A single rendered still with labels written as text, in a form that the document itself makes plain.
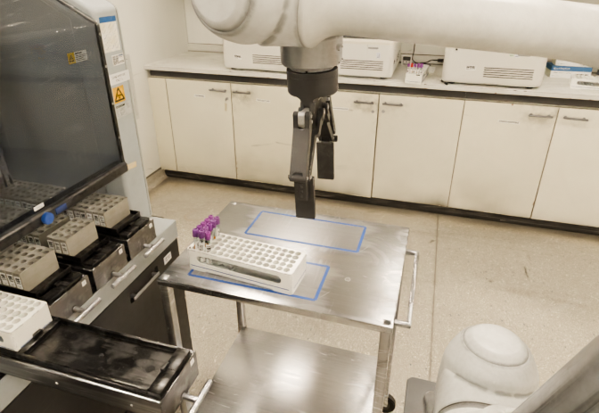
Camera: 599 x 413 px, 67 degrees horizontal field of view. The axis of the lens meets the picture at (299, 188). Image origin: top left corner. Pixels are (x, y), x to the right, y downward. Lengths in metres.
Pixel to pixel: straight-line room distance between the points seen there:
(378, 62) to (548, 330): 1.72
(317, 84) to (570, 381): 0.47
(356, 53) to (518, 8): 2.42
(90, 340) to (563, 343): 2.00
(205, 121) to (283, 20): 2.96
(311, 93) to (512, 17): 0.27
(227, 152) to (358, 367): 2.12
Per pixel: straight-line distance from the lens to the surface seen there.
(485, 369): 0.83
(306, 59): 0.63
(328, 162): 0.79
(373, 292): 1.15
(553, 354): 2.40
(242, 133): 3.29
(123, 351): 1.08
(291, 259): 1.14
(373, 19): 0.46
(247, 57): 3.14
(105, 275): 1.39
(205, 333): 2.25
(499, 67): 2.91
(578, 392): 0.62
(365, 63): 2.93
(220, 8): 0.44
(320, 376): 1.67
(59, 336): 1.18
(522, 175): 3.12
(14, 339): 1.15
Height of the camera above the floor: 1.54
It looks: 26 degrees down
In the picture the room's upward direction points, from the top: straight up
